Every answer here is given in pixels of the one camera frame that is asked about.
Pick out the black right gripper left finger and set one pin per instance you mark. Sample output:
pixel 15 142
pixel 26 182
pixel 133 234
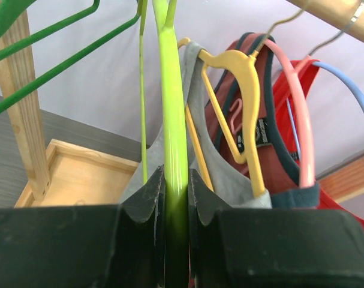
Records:
pixel 139 239

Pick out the red tank top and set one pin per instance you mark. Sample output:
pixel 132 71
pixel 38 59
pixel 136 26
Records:
pixel 295 79

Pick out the pink tank top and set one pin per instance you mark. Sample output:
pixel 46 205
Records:
pixel 227 92

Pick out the wooden clothes rack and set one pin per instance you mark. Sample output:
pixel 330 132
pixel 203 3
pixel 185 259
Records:
pixel 59 173

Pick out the pink hanger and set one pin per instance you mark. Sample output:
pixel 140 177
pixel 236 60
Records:
pixel 301 120

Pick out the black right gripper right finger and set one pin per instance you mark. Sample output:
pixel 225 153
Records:
pixel 207 248

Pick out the grey tank top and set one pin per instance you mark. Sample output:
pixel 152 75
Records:
pixel 232 186

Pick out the light blue hanger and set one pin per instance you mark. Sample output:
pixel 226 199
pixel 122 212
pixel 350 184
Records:
pixel 358 94

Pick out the lime green hanger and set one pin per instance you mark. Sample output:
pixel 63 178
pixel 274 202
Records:
pixel 172 204

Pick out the yellow hanger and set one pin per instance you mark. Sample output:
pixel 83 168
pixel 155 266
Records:
pixel 243 69

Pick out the dark green hanger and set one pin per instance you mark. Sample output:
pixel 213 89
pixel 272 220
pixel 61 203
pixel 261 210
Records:
pixel 81 72

